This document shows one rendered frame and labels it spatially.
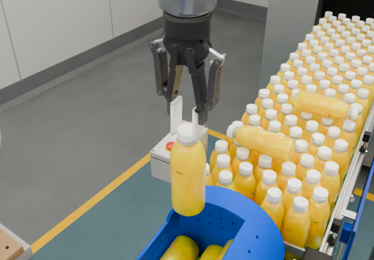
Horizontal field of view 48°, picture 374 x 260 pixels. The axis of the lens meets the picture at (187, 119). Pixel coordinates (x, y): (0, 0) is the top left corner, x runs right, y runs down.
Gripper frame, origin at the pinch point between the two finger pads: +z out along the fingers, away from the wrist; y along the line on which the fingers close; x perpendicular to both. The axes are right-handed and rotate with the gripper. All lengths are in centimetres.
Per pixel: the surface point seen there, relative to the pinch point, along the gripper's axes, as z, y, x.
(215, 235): 39.9, 2.3, 10.2
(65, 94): 148, -224, 171
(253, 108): 37, -10, 65
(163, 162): 39, -24, 27
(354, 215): 55, 31, 50
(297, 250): 50, 20, 24
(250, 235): 26.0, 13.5, 2.9
